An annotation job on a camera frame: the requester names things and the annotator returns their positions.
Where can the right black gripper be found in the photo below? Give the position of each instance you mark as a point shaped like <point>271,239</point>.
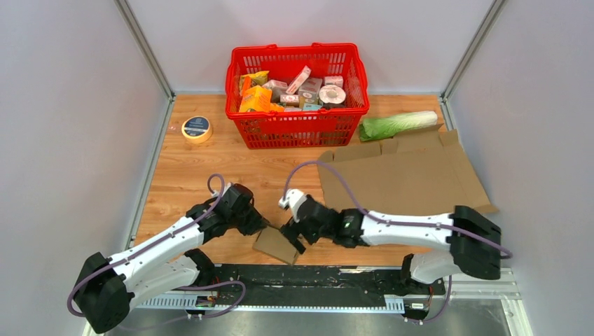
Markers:
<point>292,231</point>

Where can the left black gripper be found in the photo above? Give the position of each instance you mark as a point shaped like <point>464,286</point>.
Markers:
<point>257,222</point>

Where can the small brown cardboard box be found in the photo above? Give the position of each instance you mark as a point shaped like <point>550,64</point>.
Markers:
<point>273,243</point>

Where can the large cardboard sheet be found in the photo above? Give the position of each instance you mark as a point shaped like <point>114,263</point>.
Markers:
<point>421,172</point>

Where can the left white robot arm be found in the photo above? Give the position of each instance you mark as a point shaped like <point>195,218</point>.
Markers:
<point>108,288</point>

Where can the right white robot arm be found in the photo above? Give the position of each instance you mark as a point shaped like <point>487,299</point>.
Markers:
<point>460,242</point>

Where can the orange snack box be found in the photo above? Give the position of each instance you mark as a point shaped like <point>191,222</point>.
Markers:
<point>256,99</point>

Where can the grey white box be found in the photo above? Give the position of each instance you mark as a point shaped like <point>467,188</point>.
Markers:
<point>277,87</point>

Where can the beige carton box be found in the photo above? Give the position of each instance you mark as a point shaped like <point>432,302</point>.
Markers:
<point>308,92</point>

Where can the small pink box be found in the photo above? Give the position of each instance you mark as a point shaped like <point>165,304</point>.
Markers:
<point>334,80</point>

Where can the pink white long box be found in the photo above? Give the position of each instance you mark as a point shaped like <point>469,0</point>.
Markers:
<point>298,81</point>

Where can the yellow tape roll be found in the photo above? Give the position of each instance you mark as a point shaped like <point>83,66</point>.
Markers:
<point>197,129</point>

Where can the red plastic shopping basket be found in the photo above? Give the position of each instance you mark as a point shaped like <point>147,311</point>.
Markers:
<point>286,125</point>

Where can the yellow snack bag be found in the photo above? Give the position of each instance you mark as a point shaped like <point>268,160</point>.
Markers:
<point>250,80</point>

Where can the green napa cabbage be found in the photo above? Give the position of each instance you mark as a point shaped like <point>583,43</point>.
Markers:
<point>373,129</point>

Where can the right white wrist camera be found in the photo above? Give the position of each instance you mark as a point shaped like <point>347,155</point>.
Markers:
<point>292,200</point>

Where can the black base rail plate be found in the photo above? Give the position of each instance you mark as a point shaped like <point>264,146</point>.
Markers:
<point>311,285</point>

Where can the white slotted cable duct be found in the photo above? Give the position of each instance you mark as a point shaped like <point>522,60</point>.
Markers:
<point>390,305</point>

